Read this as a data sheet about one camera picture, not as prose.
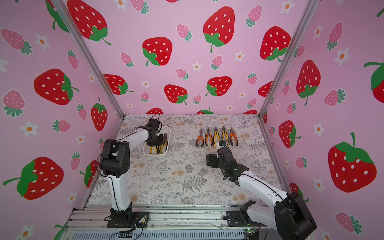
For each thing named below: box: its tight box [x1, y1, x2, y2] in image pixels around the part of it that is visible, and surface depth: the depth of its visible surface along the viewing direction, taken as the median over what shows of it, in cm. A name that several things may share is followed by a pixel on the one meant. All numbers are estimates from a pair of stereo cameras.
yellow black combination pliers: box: [149, 146, 159, 155], surface depth 102 cm
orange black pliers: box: [205, 129, 213, 146], surface depth 109 cm
